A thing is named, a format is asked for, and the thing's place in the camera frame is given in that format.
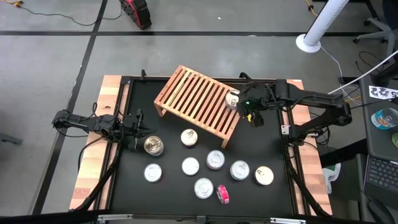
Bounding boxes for blue-labelled can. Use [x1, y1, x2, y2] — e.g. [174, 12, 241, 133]
[370, 107, 398, 131]

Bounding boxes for silver-lidded can with ring pull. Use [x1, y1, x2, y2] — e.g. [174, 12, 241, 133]
[193, 177, 215, 200]
[229, 159, 251, 182]

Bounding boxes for white pole with round base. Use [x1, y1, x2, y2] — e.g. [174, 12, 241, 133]
[295, 0, 349, 54]

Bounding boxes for white and green cloth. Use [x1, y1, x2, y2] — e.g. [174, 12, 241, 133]
[322, 162, 342, 194]

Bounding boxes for white cable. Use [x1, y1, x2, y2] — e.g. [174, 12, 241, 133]
[320, 46, 398, 105]

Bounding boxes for silver-lidded can with pink side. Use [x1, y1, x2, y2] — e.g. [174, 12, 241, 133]
[206, 149, 226, 170]

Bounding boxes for grey furniture foot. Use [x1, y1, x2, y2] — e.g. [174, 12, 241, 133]
[0, 133, 24, 146]

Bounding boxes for black keyboard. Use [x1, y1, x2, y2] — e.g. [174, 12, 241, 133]
[364, 154, 398, 200]

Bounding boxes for dark side table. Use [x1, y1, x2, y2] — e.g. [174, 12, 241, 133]
[359, 73, 398, 206]

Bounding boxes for pink can on its side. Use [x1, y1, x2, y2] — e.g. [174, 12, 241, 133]
[216, 184, 231, 205]

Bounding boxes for cream-lidded can with purple side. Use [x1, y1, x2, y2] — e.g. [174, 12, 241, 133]
[180, 128, 199, 148]

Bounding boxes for white paper marker tag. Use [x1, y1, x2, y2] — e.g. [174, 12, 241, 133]
[368, 85, 398, 101]

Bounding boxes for white-lidded flat can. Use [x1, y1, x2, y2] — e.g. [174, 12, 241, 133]
[181, 156, 200, 177]
[143, 163, 163, 183]

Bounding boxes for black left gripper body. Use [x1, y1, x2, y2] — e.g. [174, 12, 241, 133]
[119, 115, 147, 147]

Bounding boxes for silver frame bracket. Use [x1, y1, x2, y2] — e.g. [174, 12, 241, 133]
[97, 213, 134, 224]
[269, 217, 307, 224]

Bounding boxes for wooden slatted shelf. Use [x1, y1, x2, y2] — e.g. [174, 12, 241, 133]
[153, 64, 242, 149]

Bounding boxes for cream-lidded can with gold tab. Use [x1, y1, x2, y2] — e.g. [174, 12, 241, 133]
[254, 165, 275, 187]

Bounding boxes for yellow cable with plug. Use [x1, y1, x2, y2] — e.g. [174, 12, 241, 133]
[0, 0, 24, 9]

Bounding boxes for grey office chair base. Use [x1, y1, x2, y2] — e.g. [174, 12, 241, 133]
[352, 0, 398, 57]

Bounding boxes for black table mat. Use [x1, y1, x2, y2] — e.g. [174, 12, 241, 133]
[109, 77, 295, 217]

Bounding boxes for red and black machine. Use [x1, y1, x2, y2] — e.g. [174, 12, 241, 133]
[119, 0, 153, 30]

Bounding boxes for black floor cable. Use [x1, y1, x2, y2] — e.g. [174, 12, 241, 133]
[18, 4, 124, 27]

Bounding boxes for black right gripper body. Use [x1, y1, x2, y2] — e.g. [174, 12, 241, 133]
[236, 82, 278, 128]

